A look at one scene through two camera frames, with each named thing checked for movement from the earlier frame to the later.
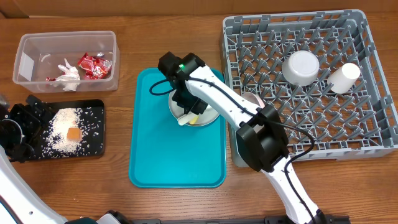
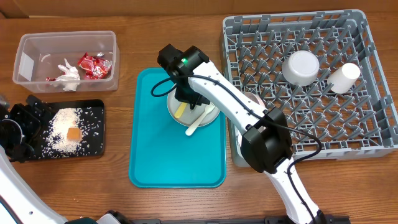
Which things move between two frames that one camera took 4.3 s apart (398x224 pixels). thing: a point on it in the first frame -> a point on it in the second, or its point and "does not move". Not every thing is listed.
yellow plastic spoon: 193,121 -> 180,109
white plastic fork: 185,118 -> 201,117
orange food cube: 74,134 does not move
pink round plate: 254,98 does not move
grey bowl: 300,67 does not move
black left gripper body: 17,133 does not move
